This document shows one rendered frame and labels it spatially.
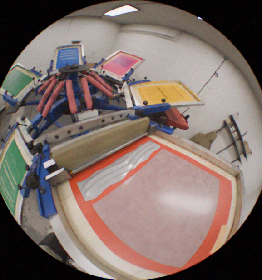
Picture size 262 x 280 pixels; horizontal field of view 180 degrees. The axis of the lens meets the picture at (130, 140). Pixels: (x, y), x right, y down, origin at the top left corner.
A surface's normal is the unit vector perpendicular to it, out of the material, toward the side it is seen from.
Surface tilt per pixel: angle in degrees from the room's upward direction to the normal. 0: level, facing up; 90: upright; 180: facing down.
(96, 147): 56
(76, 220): 32
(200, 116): 90
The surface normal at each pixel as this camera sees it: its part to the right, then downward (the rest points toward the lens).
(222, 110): -0.72, 0.36
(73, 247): 0.02, -0.84
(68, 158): 0.70, 0.38
